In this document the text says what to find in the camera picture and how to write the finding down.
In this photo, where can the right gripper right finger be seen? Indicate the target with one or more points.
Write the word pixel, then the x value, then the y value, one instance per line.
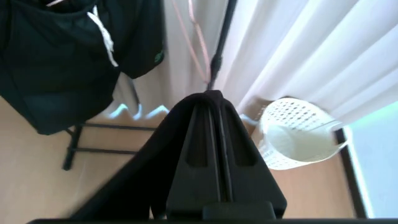
pixel 255 189

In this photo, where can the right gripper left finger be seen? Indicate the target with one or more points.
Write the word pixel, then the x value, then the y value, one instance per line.
pixel 186 189

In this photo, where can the black mesh garment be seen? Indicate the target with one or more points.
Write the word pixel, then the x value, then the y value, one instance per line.
pixel 140 174

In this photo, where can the white laundry basket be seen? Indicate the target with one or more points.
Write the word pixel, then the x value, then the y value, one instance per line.
pixel 295 146

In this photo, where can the black clothes rack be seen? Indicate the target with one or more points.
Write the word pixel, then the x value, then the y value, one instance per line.
pixel 216 63

